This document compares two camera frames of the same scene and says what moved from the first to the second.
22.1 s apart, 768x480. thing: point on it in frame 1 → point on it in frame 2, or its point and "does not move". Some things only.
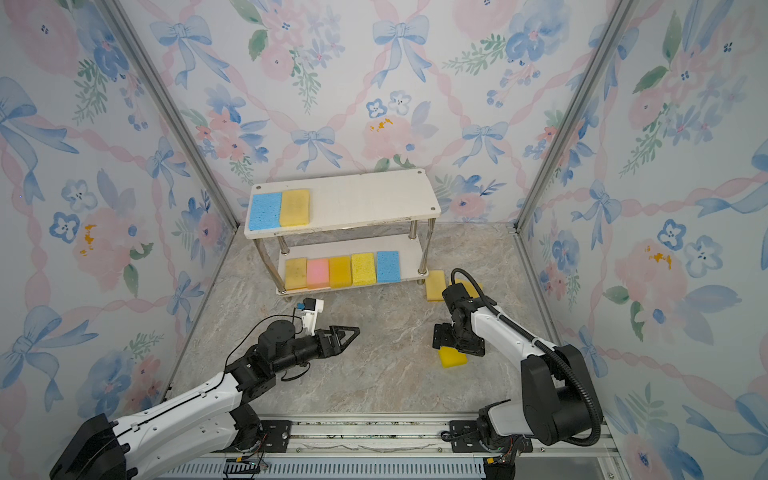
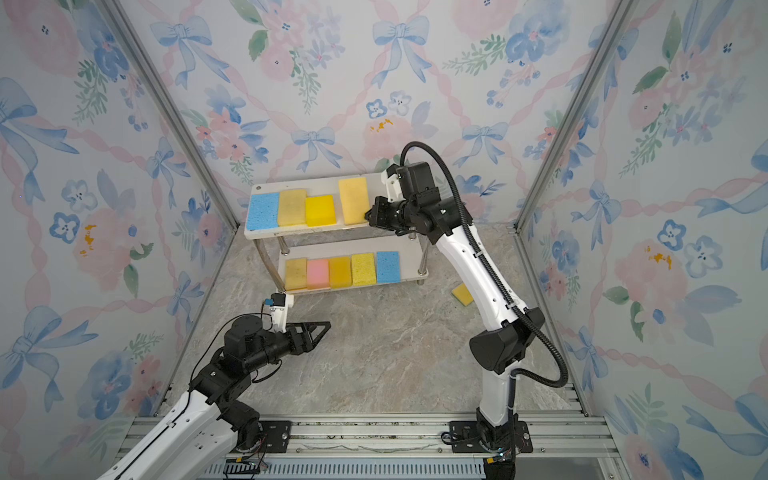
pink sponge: (317, 273) does not move
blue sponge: (265, 211) does not move
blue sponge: (388, 266) does not move
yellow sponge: (363, 269) does not move
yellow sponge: (295, 273) does not move
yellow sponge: (340, 271) does not move
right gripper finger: (444, 336) → (378, 211)
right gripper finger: (471, 344) → (391, 222)
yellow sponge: (295, 208) does not move
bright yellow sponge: (451, 357) → (320, 211)
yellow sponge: (435, 285) → (354, 200)
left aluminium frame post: (121, 17) does not move
